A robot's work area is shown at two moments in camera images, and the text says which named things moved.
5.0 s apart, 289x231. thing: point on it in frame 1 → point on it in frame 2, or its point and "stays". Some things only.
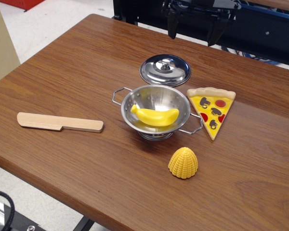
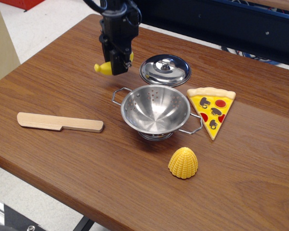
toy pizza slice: [213, 105] stays
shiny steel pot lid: [167, 70] stays
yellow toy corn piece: [183, 163] stays
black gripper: [212, 7] → [119, 26]
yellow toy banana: [156, 117] → [106, 68]
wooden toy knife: [56, 122] stays
